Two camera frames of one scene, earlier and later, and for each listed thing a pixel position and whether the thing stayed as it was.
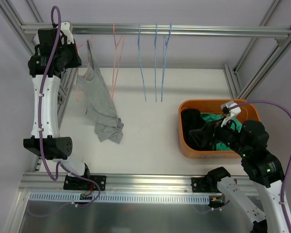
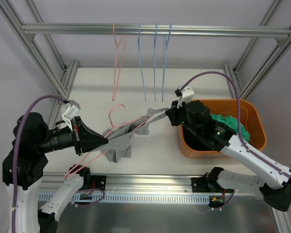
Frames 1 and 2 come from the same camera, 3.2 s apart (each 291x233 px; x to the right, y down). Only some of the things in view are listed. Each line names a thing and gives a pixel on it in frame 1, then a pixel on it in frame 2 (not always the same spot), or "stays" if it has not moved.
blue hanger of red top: (164, 58) stays
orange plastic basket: (250, 111) stays
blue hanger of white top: (138, 36) stays
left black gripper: (69, 56) -> (77, 135)
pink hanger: (78, 91) -> (114, 130)
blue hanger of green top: (155, 61) stays
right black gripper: (213, 131) -> (174, 114)
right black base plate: (203, 185) stays
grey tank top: (92, 89) -> (119, 138)
